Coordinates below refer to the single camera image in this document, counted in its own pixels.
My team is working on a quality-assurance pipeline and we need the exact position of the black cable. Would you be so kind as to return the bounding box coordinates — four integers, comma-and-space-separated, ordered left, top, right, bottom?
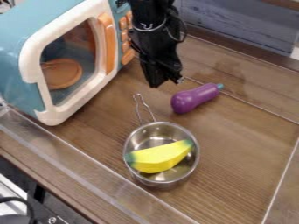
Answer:
0, 196, 36, 224

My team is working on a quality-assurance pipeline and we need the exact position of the yellow toy banana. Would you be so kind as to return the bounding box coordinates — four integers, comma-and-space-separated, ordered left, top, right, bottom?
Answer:
124, 139, 193, 173

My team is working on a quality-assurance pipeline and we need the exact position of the blue toy microwave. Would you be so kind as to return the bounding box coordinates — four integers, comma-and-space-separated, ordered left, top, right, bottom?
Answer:
0, 0, 135, 126

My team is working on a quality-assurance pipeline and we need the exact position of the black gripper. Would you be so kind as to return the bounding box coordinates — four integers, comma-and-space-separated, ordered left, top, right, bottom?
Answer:
129, 27, 183, 88

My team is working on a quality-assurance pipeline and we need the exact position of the orange microwave turntable plate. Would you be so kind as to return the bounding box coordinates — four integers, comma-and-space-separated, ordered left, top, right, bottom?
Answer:
41, 58, 83, 90

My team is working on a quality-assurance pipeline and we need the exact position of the purple toy eggplant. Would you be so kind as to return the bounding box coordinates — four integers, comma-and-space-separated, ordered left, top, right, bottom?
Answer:
171, 83, 224, 114

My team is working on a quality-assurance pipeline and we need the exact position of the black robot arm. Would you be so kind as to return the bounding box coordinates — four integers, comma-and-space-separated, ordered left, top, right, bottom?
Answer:
129, 0, 187, 88

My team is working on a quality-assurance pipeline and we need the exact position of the silver pot with handle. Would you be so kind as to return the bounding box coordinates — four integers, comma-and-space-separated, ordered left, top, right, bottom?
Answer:
123, 94, 202, 189

